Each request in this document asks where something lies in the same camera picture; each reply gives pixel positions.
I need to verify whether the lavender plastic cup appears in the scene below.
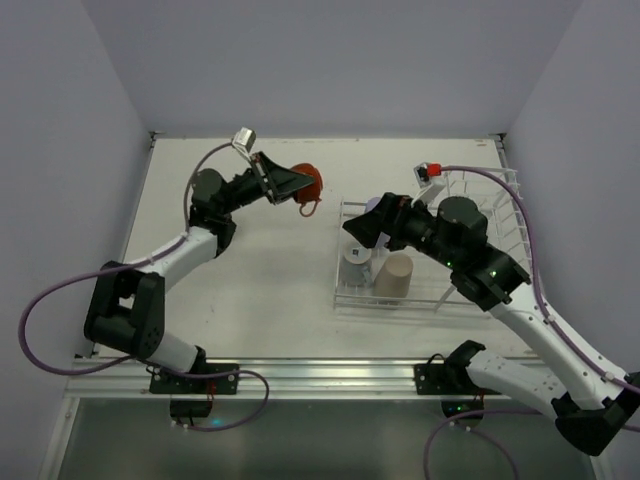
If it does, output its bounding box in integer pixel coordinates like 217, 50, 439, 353
365, 197, 389, 249

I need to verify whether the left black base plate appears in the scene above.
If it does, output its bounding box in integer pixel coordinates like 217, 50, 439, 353
149, 363, 239, 395

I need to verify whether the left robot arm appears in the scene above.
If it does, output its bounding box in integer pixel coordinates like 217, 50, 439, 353
84, 151, 323, 379

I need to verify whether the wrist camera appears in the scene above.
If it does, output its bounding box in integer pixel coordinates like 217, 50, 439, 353
413, 162, 446, 205
231, 127, 257, 161

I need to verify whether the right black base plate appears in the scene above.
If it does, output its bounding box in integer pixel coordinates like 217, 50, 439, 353
413, 353, 499, 396

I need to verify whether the white wire dish rack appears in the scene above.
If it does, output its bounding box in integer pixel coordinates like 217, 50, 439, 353
334, 167, 534, 314

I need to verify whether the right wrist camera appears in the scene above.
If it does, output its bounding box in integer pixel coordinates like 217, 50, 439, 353
413, 162, 446, 205

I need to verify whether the grey mug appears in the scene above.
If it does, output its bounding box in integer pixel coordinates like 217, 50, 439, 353
340, 241, 373, 286

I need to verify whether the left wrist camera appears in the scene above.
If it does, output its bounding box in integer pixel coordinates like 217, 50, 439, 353
231, 127, 257, 161

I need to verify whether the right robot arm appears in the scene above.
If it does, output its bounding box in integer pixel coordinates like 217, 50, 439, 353
343, 193, 639, 456

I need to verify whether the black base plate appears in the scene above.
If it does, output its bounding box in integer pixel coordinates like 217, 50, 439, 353
413, 353, 499, 396
149, 363, 239, 395

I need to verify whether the beige plastic cup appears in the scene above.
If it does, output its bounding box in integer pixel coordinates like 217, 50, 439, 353
373, 253, 414, 304

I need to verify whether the orange ceramic mug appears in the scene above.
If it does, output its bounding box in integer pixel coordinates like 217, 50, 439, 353
291, 163, 324, 218

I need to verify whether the aluminium mounting rail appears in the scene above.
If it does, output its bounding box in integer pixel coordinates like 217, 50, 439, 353
64, 355, 551, 401

